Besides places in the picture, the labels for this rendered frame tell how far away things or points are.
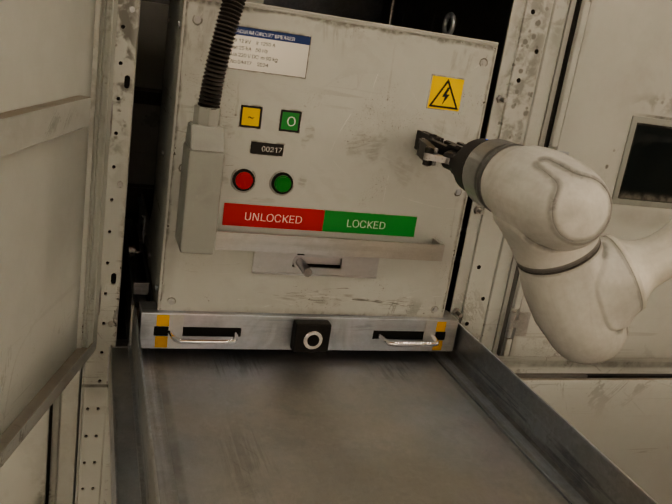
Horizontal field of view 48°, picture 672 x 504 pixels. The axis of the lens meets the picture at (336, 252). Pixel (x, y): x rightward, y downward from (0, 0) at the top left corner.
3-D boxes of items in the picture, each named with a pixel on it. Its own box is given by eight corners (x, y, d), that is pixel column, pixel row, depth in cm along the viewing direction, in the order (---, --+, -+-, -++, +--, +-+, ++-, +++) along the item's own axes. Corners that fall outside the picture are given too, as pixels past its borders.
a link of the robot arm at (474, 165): (536, 219, 95) (512, 207, 101) (552, 148, 93) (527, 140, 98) (472, 214, 92) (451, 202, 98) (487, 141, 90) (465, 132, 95)
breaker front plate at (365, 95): (442, 327, 131) (499, 47, 117) (159, 321, 115) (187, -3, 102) (439, 324, 132) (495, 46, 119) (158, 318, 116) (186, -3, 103)
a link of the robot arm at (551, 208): (461, 164, 90) (495, 254, 95) (529, 195, 76) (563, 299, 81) (537, 123, 91) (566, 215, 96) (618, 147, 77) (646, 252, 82)
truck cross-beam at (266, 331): (452, 351, 133) (459, 320, 131) (138, 348, 115) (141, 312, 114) (440, 340, 137) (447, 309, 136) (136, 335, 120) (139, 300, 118)
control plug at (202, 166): (214, 256, 104) (228, 130, 99) (179, 254, 102) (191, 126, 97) (207, 239, 111) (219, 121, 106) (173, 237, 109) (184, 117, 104)
